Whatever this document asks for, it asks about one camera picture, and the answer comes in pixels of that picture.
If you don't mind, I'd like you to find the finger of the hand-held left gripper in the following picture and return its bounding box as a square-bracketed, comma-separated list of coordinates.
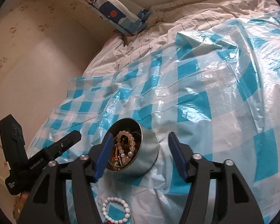
[45, 131, 82, 162]

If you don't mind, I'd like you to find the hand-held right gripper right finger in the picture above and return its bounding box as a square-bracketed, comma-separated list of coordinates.
[167, 132, 265, 224]

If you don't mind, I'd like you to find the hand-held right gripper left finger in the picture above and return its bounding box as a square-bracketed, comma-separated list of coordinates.
[16, 133, 114, 224]

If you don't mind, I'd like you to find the multicoloured bead bracelet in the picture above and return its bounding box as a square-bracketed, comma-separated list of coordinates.
[107, 145, 125, 169]

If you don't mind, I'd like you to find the round metal tin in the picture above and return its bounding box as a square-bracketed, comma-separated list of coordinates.
[102, 118, 160, 175]

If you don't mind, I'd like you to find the pale pink bead bracelet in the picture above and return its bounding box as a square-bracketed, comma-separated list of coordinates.
[115, 130, 137, 166]

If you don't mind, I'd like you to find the white bead bracelet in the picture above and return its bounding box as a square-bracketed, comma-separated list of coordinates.
[101, 197, 131, 224]

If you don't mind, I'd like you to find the person's left hand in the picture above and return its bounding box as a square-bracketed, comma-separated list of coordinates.
[13, 191, 31, 217]

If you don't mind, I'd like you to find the blue checkered plastic sheet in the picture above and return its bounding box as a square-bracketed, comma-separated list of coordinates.
[28, 10, 280, 224]

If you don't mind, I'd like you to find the blue printed pillow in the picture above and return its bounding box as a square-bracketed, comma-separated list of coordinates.
[58, 0, 151, 36]

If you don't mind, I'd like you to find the pale striped quilt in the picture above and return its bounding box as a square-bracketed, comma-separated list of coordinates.
[83, 0, 280, 80]

